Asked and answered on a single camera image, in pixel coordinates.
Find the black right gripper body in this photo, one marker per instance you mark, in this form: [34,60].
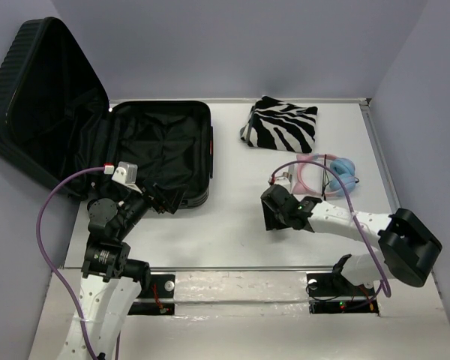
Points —
[281,217]

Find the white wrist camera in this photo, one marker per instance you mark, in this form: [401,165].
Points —
[284,179]
[125,174]

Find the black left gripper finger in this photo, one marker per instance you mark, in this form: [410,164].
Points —
[174,194]
[161,205]

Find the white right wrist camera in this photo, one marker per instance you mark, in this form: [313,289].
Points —
[284,179]

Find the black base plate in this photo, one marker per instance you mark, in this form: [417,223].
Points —
[158,299]
[329,295]

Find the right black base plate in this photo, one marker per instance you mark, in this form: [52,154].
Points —
[329,295]

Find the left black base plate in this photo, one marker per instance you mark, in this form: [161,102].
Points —
[158,299]

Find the black hard-shell suitcase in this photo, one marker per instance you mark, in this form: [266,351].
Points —
[57,124]

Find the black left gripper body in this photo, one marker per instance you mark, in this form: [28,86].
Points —
[141,202]

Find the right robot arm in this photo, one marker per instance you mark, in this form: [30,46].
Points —
[399,245]

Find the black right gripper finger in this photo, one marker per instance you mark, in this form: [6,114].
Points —
[271,208]
[276,195]

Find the zebra striped cloth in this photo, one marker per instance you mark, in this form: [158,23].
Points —
[277,125]

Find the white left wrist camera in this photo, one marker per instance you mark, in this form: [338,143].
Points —
[125,174]

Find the pink and blue headphones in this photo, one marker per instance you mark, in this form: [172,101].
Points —
[331,187]

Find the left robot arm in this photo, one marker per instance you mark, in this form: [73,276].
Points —
[111,280]

